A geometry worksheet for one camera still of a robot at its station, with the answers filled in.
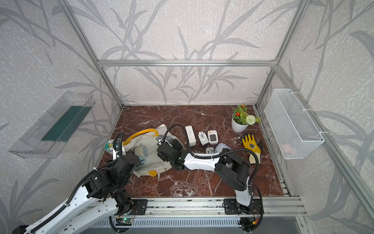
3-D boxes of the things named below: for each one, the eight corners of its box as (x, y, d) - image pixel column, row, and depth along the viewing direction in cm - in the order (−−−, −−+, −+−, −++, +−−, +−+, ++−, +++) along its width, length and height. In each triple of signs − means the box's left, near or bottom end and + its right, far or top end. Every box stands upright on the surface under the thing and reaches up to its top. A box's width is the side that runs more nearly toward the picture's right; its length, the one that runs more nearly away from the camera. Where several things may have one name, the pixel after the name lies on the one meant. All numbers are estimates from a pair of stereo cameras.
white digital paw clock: (208, 144, 99) (208, 141, 96) (207, 132, 105) (207, 129, 103) (218, 144, 99) (218, 141, 96) (216, 132, 105) (217, 129, 103)
